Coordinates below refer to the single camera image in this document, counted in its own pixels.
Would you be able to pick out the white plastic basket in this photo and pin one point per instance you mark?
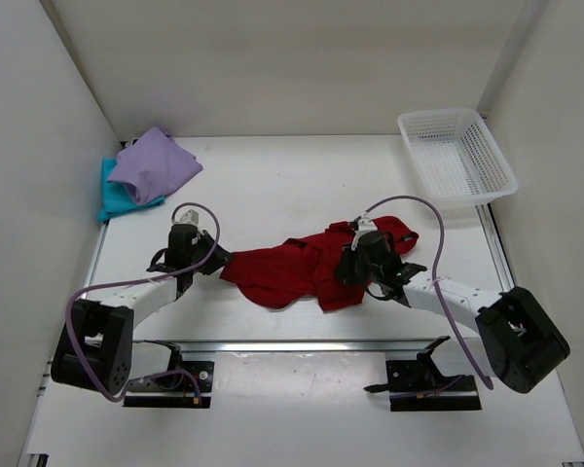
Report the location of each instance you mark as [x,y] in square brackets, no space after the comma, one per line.
[455,157]

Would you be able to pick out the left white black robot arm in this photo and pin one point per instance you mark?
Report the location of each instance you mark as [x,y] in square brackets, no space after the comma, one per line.
[94,351]

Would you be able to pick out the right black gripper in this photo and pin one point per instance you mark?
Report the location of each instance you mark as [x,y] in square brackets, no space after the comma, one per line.
[345,269]

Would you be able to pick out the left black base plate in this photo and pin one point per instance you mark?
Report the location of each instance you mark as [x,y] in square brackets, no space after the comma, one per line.
[176,391]

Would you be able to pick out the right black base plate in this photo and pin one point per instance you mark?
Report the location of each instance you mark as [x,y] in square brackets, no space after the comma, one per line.
[411,389]

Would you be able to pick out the aluminium rail front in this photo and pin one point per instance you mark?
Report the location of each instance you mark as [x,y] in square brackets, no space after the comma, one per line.
[303,346]

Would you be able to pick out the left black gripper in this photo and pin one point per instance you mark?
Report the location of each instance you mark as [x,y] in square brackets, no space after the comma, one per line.
[218,260]

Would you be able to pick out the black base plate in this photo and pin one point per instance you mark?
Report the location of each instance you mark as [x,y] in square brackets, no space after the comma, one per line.
[176,391]
[411,389]

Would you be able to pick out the teal t shirt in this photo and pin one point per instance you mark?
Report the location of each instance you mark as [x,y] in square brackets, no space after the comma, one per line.
[115,200]

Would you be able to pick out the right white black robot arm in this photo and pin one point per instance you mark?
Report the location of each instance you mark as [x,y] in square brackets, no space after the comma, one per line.
[521,342]

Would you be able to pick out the red t shirt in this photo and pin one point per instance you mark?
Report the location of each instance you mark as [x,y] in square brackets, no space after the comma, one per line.
[279,276]

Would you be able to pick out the purple t shirt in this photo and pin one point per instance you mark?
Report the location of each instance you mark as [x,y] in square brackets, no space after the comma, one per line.
[154,166]

